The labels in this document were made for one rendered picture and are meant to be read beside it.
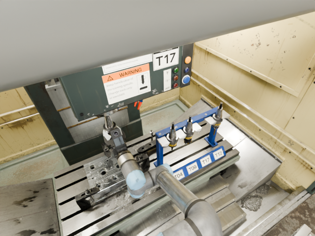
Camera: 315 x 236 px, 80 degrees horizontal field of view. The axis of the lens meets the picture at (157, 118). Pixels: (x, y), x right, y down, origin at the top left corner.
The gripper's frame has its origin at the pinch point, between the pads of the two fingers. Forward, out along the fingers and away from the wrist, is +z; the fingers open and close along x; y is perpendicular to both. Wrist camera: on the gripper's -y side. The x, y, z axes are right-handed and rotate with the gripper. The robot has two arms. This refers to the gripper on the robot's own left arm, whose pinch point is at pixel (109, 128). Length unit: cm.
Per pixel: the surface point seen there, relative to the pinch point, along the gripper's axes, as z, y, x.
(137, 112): 45, 36, 32
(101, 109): -22.3, -30.1, -4.0
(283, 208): -67, 51, 78
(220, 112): -16, 4, 61
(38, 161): 69, 73, -60
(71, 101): -22.2, -36.6, -11.7
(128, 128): 43, 49, 21
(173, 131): -16.3, 3.0, 28.7
